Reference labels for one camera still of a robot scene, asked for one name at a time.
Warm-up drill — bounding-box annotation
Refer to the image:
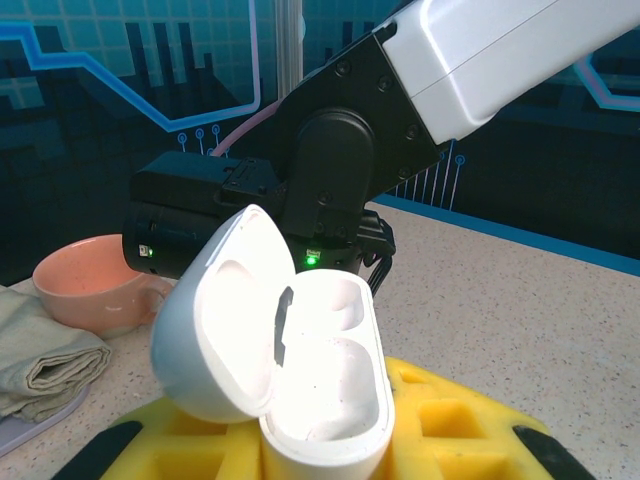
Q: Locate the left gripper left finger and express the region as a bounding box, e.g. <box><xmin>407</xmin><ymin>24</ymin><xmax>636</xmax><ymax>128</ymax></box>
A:
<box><xmin>57</xmin><ymin>394</ymin><xmax>267</xmax><ymax>480</ymax></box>

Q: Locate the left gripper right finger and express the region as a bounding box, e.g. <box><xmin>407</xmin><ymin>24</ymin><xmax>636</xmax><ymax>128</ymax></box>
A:
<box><xmin>383</xmin><ymin>355</ymin><xmax>597</xmax><ymax>480</ymax></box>

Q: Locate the white earbud charging case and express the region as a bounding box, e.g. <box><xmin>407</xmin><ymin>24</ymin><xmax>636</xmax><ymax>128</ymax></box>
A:
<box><xmin>149</xmin><ymin>203</ymin><xmax>397</xmax><ymax>480</ymax></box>

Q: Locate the lavender plastic tray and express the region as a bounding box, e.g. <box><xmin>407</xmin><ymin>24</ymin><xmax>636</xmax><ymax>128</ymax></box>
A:
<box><xmin>0</xmin><ymin>384</ymin><xmax>92</xmax><ymax>451</ymax></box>

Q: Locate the beige folded cloth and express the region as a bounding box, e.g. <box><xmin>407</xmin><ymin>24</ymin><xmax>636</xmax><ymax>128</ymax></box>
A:
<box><xmin>0</xmin><ymin>285</ymin><xmax>113</xmax><ymax>424</ymax></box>

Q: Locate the pink ceramic cup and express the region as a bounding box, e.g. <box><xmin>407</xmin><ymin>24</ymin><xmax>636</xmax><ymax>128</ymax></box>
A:
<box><xmin>32</xmin><ymin>233</ymin><xmax>175</xmax><ymax>339</ymax></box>

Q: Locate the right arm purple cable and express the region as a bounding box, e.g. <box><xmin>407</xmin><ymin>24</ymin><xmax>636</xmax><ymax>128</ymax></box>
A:
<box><xmin>212</xmin><ymin>97</ymin><xmax>281</xmax><ymax>157</ymax></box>

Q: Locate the aluminium frame post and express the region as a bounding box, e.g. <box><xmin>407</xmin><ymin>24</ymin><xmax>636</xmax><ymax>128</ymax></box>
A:
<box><xmin>277</xmin><ymin>0</ymin><xmax>307</xmax><ymax>109</ymax></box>

